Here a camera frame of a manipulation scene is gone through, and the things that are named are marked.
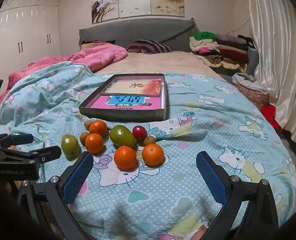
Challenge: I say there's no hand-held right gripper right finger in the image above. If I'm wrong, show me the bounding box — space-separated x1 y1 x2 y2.
196 151 280 240

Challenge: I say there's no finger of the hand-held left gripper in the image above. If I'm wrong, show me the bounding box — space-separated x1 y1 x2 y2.
0 145 62 173
0 133 35 153

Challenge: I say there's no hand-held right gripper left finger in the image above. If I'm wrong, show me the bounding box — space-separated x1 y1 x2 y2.
17 151 95 240

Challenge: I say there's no green jujube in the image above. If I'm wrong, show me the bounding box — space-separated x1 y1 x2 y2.
109 125 136 148
61 134 79 159

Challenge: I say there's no orange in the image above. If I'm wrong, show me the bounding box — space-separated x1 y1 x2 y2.
142 143 165 167
89 120 108 138
85 133 105 155
114 145 137 170

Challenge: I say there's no red cherry tomato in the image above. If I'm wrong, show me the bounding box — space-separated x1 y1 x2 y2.
132 126 148 141

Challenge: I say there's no grey shallow cardboard box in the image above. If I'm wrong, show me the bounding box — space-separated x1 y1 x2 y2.
78 74 169 122

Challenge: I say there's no light blue cat-print blanket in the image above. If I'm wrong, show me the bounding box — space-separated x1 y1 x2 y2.
0 61 296 240

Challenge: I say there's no pink book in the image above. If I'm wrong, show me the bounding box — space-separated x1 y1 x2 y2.
89 95 163 110

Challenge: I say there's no red cloth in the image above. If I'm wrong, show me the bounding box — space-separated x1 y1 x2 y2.
261 104 284 130

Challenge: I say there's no pink floral cloth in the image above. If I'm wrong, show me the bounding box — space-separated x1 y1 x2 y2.
234 82 275 110

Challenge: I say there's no orange cover book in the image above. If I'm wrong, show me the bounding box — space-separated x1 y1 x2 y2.
99 78 163 98

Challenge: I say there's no white crumpled garment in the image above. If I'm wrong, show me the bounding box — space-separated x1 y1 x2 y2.
231 72 268 93

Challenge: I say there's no white wardrobe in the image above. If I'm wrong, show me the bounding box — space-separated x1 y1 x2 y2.
0 0 61 80

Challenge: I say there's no pink quilt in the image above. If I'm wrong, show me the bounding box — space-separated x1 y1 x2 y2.
0 44 128 117

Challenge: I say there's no orange patterned pillow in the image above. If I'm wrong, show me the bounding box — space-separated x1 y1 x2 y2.
80 40 116 50

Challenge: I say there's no beige bed sheet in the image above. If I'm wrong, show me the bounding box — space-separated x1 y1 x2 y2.
95 50 228 77

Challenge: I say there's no pile of folded clothes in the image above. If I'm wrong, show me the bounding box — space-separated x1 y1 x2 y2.
189 31 253 73

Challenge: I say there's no grey blue cushion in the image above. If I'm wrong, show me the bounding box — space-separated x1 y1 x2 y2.
246 47 259 75

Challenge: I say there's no purple striped pillow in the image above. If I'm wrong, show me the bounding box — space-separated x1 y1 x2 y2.
126 39 173 54

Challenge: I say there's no cream satin curtain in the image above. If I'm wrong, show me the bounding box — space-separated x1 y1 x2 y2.
246 0 296 145

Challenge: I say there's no grey headboard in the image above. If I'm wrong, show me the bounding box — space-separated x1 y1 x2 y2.
78 17 196 53

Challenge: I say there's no floral wall painting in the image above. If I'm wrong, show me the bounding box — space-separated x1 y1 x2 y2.
91 0 186 24

